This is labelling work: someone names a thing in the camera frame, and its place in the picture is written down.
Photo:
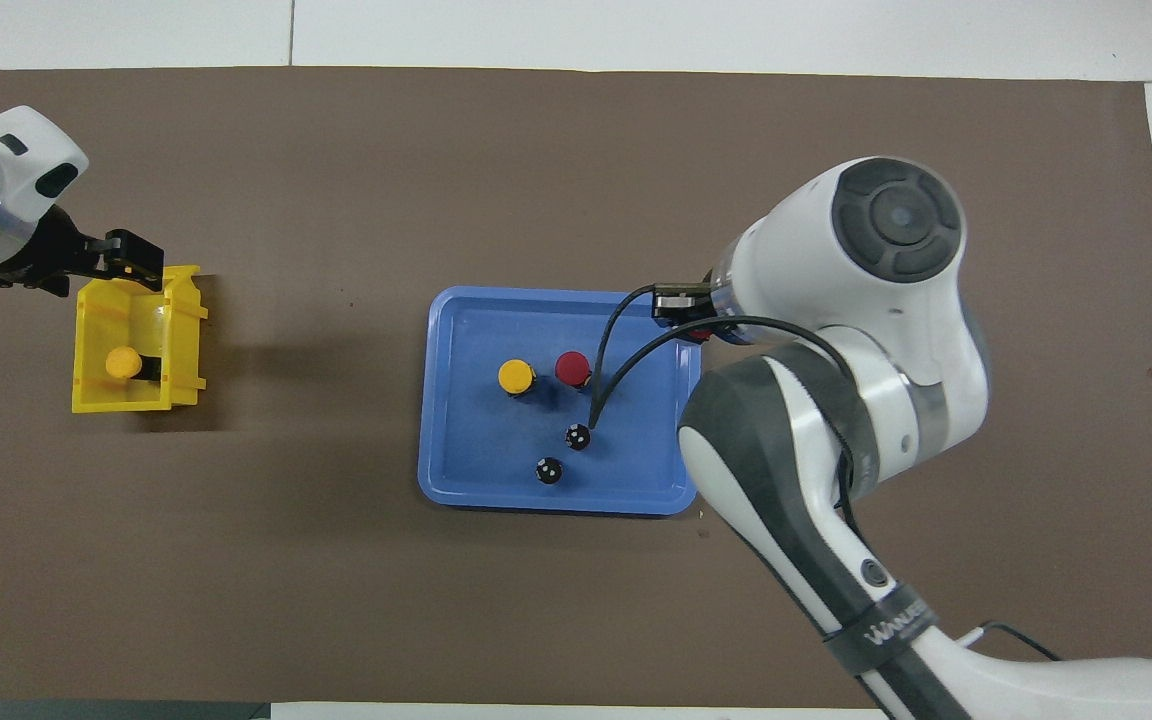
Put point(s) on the brown table mat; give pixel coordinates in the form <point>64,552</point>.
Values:
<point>576,150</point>

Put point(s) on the blue plastic tray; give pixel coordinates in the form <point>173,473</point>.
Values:
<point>476,450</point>

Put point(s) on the yellow plastic bin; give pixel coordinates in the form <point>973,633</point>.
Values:
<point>186,350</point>

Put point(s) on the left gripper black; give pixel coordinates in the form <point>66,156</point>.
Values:
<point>56,260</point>

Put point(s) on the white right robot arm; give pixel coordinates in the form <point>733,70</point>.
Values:
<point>896,300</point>

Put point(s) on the black knob with white dots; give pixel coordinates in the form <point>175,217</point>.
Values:
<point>578,437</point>
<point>549,471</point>

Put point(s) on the yellow push button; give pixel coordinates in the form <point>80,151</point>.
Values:
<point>121,362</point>
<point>516,376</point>

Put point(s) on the dark grey edge strip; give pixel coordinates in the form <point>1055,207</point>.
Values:
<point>86,712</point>

